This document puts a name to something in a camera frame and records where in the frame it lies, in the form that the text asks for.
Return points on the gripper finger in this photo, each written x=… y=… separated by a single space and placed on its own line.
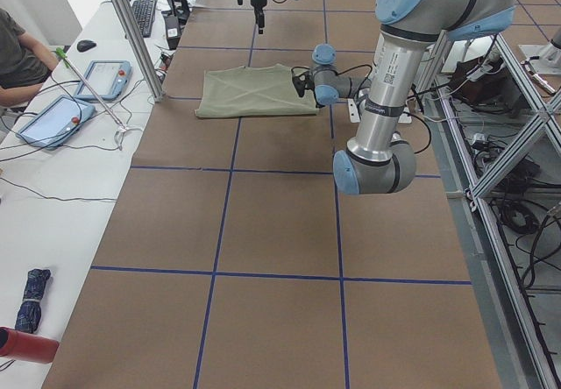
x=260 y=20

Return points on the olive green long-sleeve shirt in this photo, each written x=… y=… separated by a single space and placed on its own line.
x=253 y=92

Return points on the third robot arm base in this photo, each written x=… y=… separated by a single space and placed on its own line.
x=543 y=59

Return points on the black computer keyboard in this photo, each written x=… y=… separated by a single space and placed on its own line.
x=144 y=14

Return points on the blue teach pendant far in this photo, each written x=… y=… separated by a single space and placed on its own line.
x=108 y=77

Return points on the blue teach pendant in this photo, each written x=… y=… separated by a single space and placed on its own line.
x=108 y=77
x=56 y=123

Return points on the black computer mouse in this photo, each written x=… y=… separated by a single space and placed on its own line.
x=84 y=45

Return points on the long metal grabber stick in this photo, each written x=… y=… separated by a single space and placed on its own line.
x=86 y=92

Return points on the blue teach pendant near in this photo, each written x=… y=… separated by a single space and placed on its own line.
x=56 y=123

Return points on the seated person in grey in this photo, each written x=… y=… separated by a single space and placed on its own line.
x=26 y=63

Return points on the folded dark blue umbrella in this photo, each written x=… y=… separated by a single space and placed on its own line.
x=29 y=313

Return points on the red water bottle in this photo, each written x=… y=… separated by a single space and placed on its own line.
x=27 y=347

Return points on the aluminium frame post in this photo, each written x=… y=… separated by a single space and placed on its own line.
x=138 y=46

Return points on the aluminium frame cabinet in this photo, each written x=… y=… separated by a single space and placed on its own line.
x=498 y=126

